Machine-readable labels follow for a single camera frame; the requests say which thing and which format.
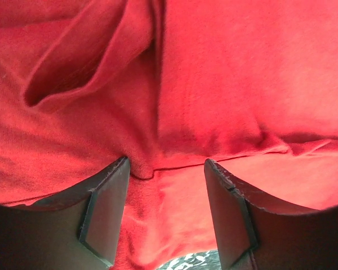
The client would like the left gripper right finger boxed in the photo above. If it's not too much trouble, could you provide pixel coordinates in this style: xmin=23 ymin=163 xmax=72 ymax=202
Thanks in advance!
xmin=204 ymin=159 xmax=338 ymax=269

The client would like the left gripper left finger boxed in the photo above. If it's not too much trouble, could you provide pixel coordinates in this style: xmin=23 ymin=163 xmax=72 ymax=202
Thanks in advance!
xmin=0 ymin=157 xmax=130 ymax=270

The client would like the dark red t shirt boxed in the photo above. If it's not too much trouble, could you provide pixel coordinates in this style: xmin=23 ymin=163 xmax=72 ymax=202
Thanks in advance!
xmin=0 ymin=1 xmax=338 ymax=269

